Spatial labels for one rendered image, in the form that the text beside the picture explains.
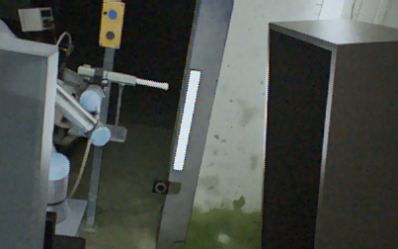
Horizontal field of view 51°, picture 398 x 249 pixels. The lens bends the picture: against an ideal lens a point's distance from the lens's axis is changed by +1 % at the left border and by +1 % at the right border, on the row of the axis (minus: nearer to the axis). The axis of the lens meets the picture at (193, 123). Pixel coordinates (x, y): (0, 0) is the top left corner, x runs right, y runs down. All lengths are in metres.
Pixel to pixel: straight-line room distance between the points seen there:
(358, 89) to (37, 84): 1.10
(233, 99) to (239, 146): 0.31
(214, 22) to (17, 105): 1.98
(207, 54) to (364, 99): 1.18
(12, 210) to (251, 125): 2.13
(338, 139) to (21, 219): 1.09
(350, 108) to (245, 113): 1.19
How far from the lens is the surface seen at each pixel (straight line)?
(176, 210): 2.70
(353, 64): 1.33
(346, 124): 1.38
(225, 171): 2.60
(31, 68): 0.40
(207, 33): 2.34
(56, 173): 1.84
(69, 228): 1.92
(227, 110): 2.45
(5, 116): 0.42
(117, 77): 2.26
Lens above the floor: 1.72
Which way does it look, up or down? 18 degrees down
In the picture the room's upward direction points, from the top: 11 degrees clockwise
